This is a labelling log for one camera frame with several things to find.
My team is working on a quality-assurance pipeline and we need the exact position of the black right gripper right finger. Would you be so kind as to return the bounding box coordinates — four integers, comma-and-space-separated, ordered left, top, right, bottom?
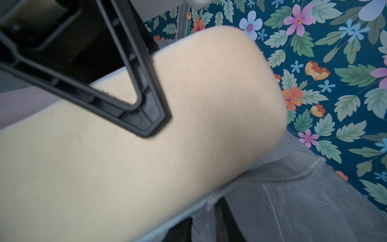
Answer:
214, 197, 246, 242

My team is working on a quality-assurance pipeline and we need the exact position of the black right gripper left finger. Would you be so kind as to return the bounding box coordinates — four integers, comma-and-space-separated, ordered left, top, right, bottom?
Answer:
163, 218, 192, 242

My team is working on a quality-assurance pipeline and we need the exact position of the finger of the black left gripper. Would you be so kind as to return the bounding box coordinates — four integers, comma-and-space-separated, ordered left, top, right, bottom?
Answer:
1, 1, 170, 138

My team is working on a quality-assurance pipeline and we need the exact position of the white case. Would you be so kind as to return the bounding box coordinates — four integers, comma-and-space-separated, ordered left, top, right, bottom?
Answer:
0, 25, 327, 242

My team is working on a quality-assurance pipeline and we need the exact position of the grey case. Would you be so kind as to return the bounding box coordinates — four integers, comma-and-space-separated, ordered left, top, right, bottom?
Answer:
1, 87, 60, 129

